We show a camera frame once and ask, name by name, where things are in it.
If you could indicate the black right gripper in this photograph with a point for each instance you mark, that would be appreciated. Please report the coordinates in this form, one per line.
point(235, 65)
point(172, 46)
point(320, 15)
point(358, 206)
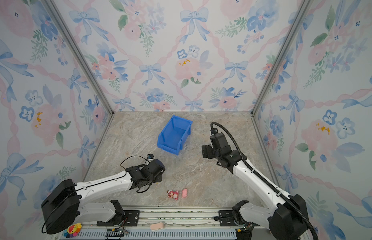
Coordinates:
point(207, 149)

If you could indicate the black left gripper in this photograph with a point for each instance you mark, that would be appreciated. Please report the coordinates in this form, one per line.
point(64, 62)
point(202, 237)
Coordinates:
point(160, 177)

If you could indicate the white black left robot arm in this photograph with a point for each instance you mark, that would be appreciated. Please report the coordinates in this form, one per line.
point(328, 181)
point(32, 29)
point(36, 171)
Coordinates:
point(73, 203)

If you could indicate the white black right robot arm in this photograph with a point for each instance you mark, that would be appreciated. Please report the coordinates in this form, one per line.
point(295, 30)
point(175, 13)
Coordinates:
point(264, 192)

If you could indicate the blue plastic storage bin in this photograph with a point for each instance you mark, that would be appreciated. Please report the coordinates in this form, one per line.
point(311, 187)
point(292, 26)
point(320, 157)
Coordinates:
point(174, 135)

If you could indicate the pink bear toy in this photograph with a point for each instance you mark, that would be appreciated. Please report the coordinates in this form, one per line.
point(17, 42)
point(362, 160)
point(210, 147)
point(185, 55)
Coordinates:
point(173, 194)

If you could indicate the pink eraser block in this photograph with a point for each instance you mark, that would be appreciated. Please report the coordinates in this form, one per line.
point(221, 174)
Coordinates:
point(184, 193)

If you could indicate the colourful round toy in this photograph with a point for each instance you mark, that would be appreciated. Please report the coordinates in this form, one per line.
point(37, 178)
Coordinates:
point(73, 231)

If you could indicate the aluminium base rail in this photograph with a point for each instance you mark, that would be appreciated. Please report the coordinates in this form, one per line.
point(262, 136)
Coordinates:
point(176, 217)

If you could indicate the pink oblong toy on rail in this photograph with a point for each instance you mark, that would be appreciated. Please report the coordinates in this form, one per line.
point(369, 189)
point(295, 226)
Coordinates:
point(157, 226)

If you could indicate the aluminium corner post left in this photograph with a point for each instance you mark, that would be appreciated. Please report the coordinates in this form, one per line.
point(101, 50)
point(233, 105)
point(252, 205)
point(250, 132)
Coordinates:
point(78, 55)

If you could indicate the aluminium corner post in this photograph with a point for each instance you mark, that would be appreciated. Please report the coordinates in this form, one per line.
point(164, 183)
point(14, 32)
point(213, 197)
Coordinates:
point(78, 55)
point(299, 18)

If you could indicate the aluminium corner post right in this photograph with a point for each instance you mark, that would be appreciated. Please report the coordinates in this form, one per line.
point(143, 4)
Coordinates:
point(299, 18)

